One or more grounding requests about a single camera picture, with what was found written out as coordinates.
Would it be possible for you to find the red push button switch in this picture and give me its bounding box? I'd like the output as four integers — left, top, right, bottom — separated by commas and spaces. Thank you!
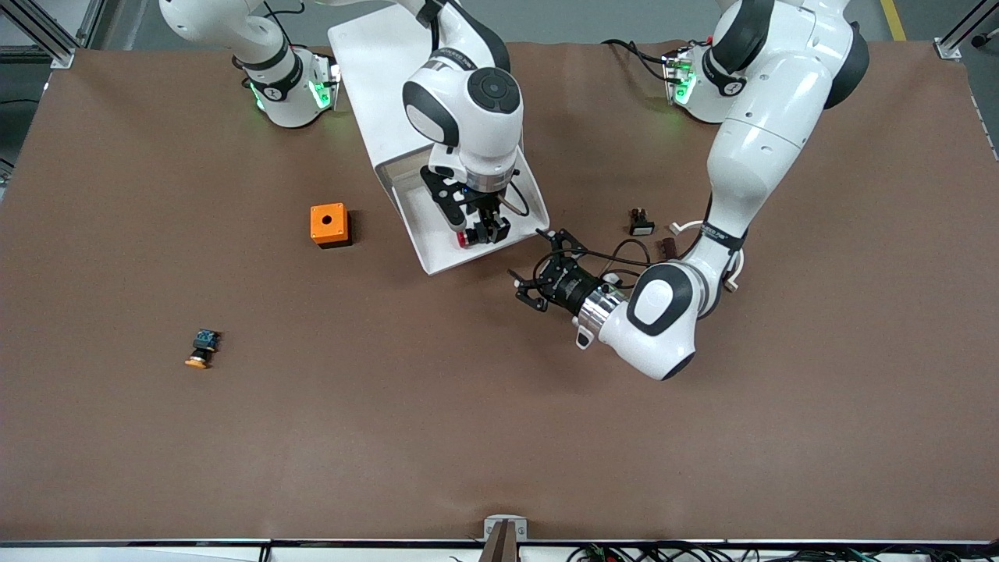
457, 221, 512, 249

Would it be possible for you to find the white drawer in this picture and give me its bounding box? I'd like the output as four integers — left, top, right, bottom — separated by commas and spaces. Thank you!
388, 148, 549, 276

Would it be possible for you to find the white drawer cabinet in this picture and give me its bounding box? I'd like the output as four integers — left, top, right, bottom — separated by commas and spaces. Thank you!
327, 0, 469, 190

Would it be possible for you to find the brown table cover sheet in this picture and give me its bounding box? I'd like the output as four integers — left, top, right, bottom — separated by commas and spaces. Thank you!
0, 39, 999, 543

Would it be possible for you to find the white curved plastic bracket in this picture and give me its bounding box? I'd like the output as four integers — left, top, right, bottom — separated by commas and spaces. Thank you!
669, 220, 744, 293

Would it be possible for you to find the orange button enclosure box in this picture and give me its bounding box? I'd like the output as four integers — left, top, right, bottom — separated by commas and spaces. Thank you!
310, 203, 353, 249

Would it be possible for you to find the black arm base cable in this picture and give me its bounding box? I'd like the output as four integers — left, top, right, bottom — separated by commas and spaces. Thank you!
601, 38, 674, 80

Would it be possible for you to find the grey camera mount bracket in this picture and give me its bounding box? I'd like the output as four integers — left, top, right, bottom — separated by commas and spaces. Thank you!
479, 515, 528, 562

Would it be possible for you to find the yellow push button switch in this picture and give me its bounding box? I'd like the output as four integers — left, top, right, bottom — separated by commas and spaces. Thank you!
185, 329, 224, 370

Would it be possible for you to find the aluminium frame profile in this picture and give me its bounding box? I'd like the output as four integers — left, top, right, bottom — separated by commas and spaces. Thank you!
935, 0, 999, 60
0, 0, 107, 68

